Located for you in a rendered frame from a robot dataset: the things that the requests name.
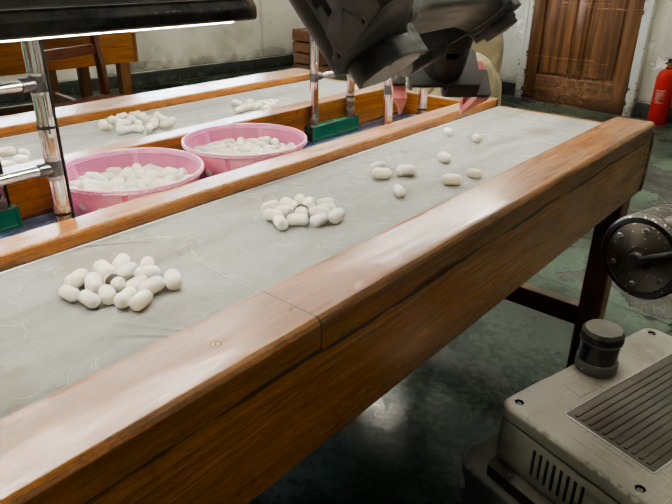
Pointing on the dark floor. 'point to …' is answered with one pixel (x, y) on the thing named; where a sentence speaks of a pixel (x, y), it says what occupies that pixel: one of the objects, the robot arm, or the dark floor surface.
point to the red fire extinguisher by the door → (661, 101)
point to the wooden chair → (96, 68)
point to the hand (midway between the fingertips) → (431, 107)
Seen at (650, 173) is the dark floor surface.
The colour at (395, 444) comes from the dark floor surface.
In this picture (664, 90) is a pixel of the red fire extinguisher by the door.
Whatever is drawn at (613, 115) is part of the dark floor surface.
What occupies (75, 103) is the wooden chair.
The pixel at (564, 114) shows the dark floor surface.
